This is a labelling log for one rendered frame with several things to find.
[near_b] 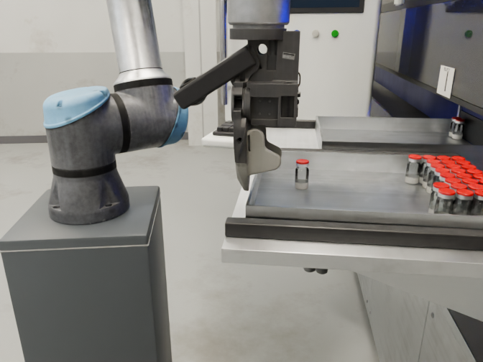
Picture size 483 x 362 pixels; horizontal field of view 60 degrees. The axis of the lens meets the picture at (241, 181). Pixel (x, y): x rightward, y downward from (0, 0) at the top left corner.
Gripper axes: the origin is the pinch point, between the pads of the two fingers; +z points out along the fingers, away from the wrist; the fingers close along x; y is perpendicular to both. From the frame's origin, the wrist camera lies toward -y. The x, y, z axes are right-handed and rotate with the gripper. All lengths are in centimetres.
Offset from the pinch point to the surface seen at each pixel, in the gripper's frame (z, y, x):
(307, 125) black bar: 4, 11, 54
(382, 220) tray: 2.3, 18.2, -6.0
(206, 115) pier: 62, -76, 355
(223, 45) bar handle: -15, -16, 87
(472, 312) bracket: 17.2, 32.7, -2.4
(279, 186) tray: 4.5, 5.2, 10.3
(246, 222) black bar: 2.7, 1.6, -7.6
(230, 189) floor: 93, -35, 233
